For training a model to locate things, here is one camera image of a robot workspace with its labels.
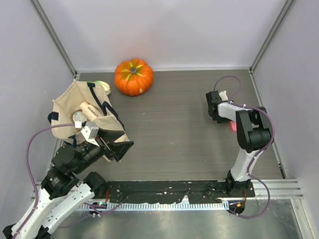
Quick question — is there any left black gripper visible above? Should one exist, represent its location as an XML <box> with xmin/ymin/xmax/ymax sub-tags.
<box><xmin>73</xmin><ymin>127</ymin><xmax>135</xmax><ymax>173</ymax></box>

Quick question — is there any pink paper box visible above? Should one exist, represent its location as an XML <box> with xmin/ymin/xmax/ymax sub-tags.
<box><xmin>228</xmin><ymin>121</ymin><xmax>237</xmax><ymax>132</ymax></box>

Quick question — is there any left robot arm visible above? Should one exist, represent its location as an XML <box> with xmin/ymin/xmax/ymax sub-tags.
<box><xmin>3</xmin><ymin>126</ymin><xmax>134</xmax><ymax>239</ymax></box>

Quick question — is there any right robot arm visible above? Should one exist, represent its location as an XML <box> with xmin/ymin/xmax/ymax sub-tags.
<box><xmin>205</xmin><ymin>91</ymin><xmax>274</xmax><ymax>197</ymax></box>

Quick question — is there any cream lotion bottle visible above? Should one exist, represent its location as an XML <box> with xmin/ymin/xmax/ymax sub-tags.
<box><xmin>80</xmin><ymin>102</ymin><xmax>104</xmax><ymax>121</ymax></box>

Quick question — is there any round labelled tub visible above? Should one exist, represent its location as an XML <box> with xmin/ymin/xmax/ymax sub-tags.
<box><xmin>72</xmin><ymin>111</ymin><xmax>88</xmax><ymax>123</ymax></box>

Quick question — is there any green white item behind bag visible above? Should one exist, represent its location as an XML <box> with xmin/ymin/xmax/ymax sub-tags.
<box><xmin>88</xmin><ymin>81</ymin><xmax>111</xmax><ymax>95</ymax></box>

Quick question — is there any beige canvas tote bag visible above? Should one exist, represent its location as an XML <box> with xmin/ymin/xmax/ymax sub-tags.
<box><xmin>48</xmin><ymin>81</ymin><xmax>125</xmax><ymax>132</ymax></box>

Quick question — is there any orange pumpkin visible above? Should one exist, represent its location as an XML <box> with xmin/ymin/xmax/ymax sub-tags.
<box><xmin>114</xmin><ymin>58</ymin><xmax>154</xmax><ymax>96</ymax></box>

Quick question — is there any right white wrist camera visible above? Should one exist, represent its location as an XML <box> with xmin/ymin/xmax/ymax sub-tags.
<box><xmin>219</xmin><ymin>91</ymin><xmax>228</xmax><ymax>101</ymax></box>

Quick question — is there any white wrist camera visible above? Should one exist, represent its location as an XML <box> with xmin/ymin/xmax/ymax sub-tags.
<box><xmin>219</xmin><ymin>91</ymin><xmax>228</xmax><ymax>101</ymax></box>
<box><xmin>75</xmin><ymin>121</ymin><xmax>99</xmax><ymax>146</ymax></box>

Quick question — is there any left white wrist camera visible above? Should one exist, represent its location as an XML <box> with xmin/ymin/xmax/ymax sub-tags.
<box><xmin>75</xmin><ymin>121</ymin><xmax>99</xmax><ymax>146</ymax></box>

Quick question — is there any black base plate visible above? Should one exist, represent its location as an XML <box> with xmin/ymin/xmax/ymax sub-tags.
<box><xmin>92</xmin><ymin>180</ymin><xmax>255</xmax><ymax>204</ymax></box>

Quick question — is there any white slotted cable duct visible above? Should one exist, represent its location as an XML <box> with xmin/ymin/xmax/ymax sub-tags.
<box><xmin>77</xmin><ymin>202</ymin><xmax>229</xmax><ymax>211</ymax></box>

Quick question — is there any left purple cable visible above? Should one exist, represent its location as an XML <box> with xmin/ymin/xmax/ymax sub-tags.
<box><xmin>12</xmin><ymin>122</ymin><xmax>125</xmax><ymax>236</ymax></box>

